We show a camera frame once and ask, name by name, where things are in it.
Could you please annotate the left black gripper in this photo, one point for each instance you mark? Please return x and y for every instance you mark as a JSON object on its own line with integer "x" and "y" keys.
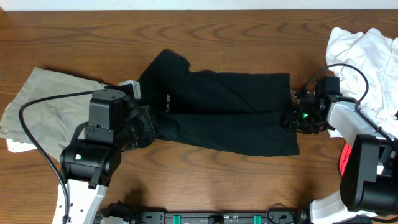
{"x": 149, "y": 123}

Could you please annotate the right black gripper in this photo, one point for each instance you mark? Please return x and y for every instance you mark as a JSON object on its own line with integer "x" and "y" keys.
{"x": 296, "y": 115}

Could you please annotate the black t-shirt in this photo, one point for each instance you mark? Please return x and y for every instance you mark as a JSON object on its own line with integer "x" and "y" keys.
{"x": 233, "y": 112}

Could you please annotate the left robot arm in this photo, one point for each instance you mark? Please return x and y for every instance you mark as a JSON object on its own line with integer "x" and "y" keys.
{"x": 116, "y": 123}

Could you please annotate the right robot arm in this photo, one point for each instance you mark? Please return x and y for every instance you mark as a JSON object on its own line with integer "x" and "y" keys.
{"x": 368, "y": 186}

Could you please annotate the grey red-trimmed shorts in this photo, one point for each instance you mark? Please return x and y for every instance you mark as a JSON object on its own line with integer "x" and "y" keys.
{"x": 344, "y": 158}

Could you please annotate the folded olive grey garment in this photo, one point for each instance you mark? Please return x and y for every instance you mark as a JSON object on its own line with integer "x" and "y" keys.
{"x": 52, "y": 122}

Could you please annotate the crumpled white shirt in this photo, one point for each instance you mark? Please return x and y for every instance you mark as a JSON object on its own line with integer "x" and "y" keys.
{"x": 376, "y": 57}

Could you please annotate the white folded cloth under garment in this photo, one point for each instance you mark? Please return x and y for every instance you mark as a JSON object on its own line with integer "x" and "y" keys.
{"x": 16, "y": 147}

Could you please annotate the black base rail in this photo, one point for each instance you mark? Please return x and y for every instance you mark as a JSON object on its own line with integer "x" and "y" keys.
{"x": 123, "y": 213}

